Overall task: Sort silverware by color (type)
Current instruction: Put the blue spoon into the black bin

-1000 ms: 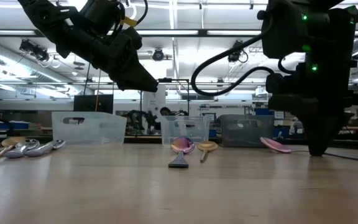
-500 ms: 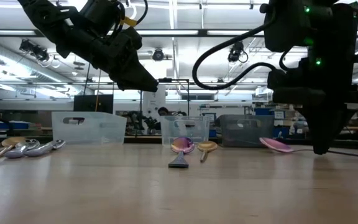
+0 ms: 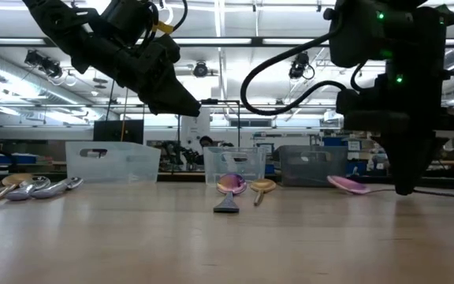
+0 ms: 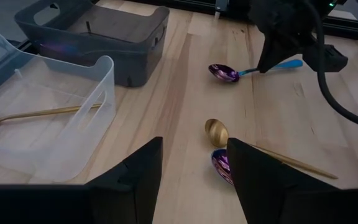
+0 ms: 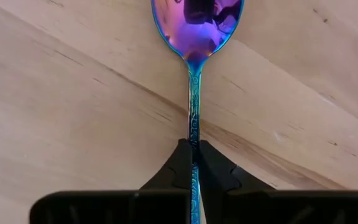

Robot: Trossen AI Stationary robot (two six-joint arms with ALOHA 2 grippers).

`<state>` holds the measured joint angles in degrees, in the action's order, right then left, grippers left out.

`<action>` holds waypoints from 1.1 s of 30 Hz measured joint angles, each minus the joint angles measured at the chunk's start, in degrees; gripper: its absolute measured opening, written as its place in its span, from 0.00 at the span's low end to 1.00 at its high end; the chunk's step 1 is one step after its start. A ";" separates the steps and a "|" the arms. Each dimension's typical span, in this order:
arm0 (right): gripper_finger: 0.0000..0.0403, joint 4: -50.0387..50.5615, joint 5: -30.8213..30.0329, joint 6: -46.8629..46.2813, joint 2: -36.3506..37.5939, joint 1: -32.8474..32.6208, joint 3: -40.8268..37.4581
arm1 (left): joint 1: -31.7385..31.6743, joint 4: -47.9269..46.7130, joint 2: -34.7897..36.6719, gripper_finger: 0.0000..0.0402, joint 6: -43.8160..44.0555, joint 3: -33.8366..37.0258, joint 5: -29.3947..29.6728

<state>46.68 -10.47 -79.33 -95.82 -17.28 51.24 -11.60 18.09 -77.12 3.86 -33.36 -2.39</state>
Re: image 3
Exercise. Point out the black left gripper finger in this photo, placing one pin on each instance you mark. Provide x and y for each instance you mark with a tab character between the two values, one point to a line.
177	92
160	106

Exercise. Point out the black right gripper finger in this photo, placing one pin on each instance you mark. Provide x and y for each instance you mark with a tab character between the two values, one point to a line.
412	158
382	148

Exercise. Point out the iridescent purple spoon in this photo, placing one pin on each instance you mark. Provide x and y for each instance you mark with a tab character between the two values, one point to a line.
231	184
349	184

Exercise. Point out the gold spoon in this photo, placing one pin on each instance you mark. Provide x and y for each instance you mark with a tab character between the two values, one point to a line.
2	193
263	185

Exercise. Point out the wooden spoon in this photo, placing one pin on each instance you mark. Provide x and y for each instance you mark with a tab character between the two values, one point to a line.
12	179

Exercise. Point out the black background robot arm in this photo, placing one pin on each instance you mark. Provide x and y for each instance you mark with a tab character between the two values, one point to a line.
172	152

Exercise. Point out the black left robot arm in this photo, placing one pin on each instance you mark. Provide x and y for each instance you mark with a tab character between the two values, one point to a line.
61	23

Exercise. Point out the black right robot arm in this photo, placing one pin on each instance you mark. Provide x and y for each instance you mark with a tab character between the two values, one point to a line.
369	35

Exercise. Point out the blue storage crate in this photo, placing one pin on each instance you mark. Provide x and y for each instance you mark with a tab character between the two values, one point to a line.
358	167
333	142

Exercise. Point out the white upright panel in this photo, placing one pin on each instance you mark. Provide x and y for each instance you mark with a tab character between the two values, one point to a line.
193	130

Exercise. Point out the black tubular stand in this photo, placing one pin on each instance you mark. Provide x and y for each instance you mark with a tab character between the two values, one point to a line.
219	102

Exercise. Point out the person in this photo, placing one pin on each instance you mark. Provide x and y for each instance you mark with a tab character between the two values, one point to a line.
205	141

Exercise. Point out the large frosted plastic bin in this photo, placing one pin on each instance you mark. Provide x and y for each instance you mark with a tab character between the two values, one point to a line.
120	167

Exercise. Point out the grey plastic bin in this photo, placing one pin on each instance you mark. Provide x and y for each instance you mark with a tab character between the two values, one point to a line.
309	169

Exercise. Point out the small clear plastic bin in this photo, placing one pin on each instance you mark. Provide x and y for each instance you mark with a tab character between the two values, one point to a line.
246	165

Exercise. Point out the blue storage tote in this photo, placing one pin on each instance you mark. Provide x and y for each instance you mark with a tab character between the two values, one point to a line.
10	159

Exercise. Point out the black overhead camera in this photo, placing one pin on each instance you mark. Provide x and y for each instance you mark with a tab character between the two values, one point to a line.
200	69

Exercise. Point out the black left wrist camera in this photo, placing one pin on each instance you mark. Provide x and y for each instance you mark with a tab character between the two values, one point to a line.
166	49

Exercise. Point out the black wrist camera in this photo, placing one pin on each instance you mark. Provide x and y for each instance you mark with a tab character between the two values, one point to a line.
355	102
166	49

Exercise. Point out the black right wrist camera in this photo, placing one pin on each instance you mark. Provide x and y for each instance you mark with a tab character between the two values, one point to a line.
355	102

